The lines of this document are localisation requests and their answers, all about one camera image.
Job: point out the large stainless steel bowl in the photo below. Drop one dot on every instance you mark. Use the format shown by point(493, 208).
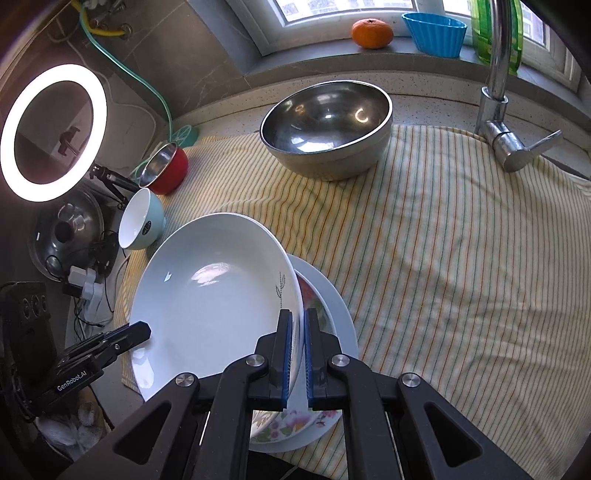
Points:
point(323, 120)

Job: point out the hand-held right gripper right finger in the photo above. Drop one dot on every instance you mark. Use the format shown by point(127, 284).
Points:
point(308, 360)

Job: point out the red steel-lined bowl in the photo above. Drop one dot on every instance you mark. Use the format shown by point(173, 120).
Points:
point(173, 175)

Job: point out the white fuzzy cloth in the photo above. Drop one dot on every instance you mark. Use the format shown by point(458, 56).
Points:
point(69, 429)

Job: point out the glass pot lid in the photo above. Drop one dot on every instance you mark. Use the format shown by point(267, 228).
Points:
point(83, 217)

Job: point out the white deep plate leaf print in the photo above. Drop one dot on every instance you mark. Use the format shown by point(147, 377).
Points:
point(207, 286)

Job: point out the light blue ceramic bowl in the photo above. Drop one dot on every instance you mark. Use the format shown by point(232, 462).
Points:
point(136, 217)

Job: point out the white power adapter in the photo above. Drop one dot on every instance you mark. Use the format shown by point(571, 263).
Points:
point(77, 276)
point(97, 293)

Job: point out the black round stand base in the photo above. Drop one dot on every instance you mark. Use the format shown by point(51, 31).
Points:
point(107, 254)

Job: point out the white-edged board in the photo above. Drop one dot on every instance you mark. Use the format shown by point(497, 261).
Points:
point(134, 138)

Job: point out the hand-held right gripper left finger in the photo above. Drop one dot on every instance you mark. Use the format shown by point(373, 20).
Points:
point(286, 360)

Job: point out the chrome kitchen faucet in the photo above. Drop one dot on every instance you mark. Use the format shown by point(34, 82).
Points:
point(496, 69)

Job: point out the black tripod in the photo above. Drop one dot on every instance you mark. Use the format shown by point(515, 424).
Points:
point(111, 177)

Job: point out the orange tangerine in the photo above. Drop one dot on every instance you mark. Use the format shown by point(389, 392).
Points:
point(372, 33)

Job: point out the striped yellow cloth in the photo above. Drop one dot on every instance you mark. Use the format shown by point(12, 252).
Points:
point(438, 277)

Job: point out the green dish soap bottle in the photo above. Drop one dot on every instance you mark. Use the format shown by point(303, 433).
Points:
point(480, 37)

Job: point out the white framed window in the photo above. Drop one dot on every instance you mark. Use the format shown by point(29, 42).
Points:
point(323, 5)

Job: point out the white plate pink flowers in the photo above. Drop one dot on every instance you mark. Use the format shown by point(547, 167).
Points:
point(337, 300)

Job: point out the blue ribbed cup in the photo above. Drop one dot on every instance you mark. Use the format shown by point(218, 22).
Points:
point(434, 34)

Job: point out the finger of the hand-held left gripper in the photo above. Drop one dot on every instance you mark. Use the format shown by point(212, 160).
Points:
point(131, 337)

